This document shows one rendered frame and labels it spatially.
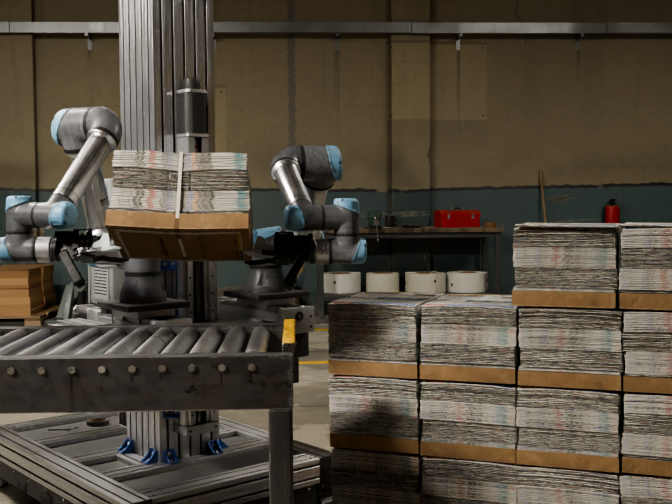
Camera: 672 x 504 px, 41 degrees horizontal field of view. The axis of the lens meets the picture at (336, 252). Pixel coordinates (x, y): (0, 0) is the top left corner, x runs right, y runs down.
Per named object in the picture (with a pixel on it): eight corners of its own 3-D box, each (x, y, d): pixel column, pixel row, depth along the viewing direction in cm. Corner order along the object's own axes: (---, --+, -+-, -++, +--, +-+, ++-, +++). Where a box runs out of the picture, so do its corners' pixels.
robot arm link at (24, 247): (-5, 234, 256) (-4, 264, 257) (34, 234, 257) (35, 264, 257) (4, 233, 264) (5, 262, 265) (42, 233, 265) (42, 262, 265)
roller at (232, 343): (246, 343, 248) (246, 325, 248) (235, 375, 202) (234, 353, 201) (228, 343, 248) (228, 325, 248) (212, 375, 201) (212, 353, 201)
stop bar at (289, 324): (296, 325, 246) (296, 318, 246) (296, 351, 203) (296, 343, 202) (284, 326, 246) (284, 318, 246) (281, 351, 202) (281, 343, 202)
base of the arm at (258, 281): (236, 290, 328) (236, 263, 328) (270, 288, 338) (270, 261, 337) (261, 293, 317) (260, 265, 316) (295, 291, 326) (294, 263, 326)
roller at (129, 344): (150, 345, 247) (152, 327, 247) (116, 378, 200) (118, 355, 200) (132, 343, 247) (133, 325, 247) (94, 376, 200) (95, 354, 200)
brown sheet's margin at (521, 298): (527, 292, 295) (527, 279, 294) (619, 295, 285) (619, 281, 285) (511, 305, 259) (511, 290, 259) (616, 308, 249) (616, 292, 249)
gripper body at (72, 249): (94, 228, 260) (51, 228, 259) (92, 256, 257) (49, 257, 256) (100, 237, 267) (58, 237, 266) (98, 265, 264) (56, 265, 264)
